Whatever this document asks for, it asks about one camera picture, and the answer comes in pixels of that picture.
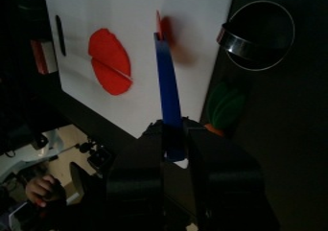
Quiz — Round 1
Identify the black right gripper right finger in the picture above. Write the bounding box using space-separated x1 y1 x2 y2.
188 127 283 231

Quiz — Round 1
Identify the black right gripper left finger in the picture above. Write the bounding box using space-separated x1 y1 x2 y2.
106 123 166 231

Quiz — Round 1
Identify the blue-handled red pizza cutter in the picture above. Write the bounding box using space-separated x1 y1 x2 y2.
153 9 190 163

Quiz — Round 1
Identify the person's hand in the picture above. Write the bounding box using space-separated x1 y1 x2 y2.
24 173 67 209

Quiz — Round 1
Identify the black caster wheel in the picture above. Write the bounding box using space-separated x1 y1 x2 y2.
77 138 114 171

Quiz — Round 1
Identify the orange toy carrot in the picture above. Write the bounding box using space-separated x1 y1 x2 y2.
203 81 248 137

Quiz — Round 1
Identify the white plastic equipment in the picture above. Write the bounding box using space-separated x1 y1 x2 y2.
0 128 67 181

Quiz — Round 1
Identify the white cutting board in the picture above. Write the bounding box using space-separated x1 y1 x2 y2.
43 0 237 139

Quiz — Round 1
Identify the pink rectangular block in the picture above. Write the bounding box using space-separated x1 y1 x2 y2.
30 38 59 76

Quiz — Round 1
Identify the small metal pot with handle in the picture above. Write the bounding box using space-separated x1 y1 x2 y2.
216 0 298 72

